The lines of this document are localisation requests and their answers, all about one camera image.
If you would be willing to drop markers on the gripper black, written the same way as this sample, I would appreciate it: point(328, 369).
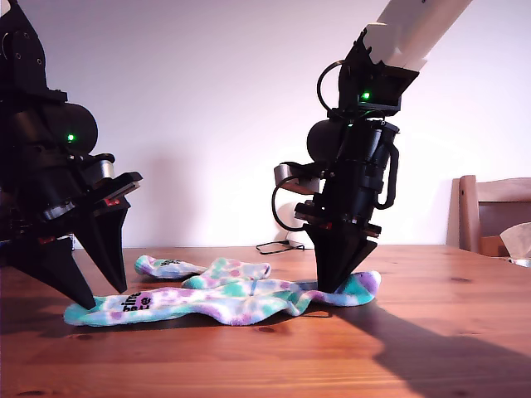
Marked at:
point(103, 192)
point(352, 199)

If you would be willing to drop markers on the tie-dye Hugging Face sock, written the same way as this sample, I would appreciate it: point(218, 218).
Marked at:
point(232, 269)
point(249, 307)

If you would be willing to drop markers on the brown wooden chair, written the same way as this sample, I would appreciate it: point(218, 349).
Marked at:
point(469, 215)

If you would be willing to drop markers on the grey tissue box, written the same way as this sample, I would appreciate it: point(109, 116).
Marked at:
point(522, 263)

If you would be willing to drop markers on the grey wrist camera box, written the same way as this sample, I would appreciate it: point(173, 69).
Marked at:
point(290, 176)
point(103, 168)

